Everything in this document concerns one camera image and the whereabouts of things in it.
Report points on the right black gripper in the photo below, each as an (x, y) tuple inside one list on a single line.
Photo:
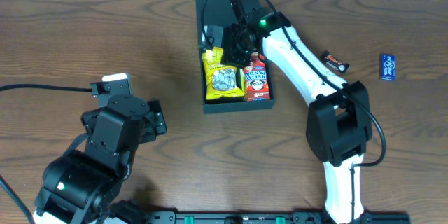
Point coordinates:
[(231, 46)]

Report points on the black Mars chocolate bar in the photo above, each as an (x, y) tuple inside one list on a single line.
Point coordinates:
[(333, 62)]

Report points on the yellow candy bag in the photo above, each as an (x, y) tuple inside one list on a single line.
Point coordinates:
[(221, 80)]

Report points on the red Hello Panda box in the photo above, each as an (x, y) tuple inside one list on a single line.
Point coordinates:
[(256, 85)]

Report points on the blue Eclipse mint tin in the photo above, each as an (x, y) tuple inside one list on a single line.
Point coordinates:
[(388, 67)]

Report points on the green Pretz snack box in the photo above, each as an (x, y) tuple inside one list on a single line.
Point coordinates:
[(241, 79)]

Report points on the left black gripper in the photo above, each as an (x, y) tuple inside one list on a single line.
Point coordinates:
[(158, 118)]

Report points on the black gift box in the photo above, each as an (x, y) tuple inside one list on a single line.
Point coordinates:
[(220, 13)]

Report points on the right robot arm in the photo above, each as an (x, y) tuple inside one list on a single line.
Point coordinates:
[(339, 118)]

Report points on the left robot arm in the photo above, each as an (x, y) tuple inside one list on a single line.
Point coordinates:
[(79, 186)]

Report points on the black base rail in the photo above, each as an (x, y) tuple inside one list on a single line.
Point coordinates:
[(169, 217)]

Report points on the yellow plastic canister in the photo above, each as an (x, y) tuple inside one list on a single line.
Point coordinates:
[(214, 56)]

